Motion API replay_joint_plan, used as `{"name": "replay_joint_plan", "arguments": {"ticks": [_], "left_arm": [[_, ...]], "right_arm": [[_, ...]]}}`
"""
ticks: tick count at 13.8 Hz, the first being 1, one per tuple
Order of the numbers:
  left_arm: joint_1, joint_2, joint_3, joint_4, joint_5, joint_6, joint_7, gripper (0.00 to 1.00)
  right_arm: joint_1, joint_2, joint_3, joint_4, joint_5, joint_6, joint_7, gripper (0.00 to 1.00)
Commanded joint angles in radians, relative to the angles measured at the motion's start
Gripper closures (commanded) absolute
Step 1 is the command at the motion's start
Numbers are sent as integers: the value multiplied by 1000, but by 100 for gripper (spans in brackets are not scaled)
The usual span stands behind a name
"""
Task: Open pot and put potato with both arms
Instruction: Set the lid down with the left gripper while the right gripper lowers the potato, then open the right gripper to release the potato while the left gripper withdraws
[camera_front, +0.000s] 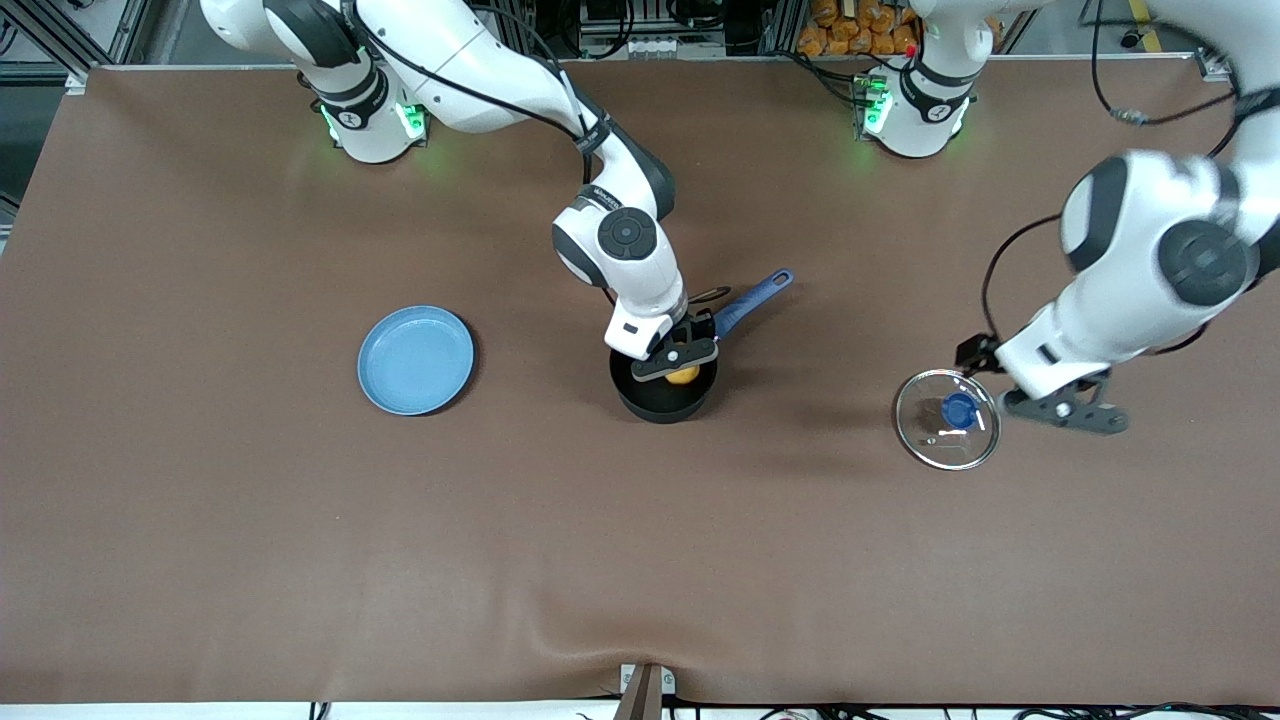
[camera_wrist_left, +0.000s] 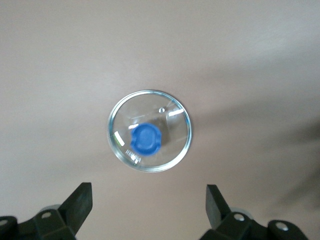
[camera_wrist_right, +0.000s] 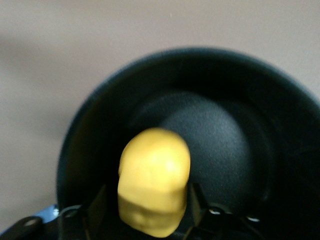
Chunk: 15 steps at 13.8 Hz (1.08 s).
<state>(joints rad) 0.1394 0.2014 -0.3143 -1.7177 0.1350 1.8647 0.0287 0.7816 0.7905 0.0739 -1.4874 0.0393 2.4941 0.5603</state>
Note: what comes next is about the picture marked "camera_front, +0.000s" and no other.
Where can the metal bracket at table edge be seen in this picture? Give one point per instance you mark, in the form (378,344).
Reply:
(645,692)

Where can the glass lid with blue knob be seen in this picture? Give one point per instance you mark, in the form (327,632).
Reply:
(960,410)

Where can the blue round plate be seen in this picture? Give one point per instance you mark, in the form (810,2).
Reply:
(415,360)

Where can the aluminium frame rail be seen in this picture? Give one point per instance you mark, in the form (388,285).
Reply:
(85,30)

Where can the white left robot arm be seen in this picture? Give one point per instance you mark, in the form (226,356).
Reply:
(1160,250)

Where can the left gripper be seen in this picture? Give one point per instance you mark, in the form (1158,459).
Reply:
(975,352)

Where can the pile of orange toy food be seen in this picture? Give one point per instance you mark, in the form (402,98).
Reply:
(850,28)

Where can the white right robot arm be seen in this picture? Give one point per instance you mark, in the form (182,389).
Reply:
(620,235)

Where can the brown table mat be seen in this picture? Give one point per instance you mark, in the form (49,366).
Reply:
(640,550)

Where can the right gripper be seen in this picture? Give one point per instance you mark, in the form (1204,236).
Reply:
(698,325)

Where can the yellow potato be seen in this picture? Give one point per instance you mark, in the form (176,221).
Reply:
(684,376)

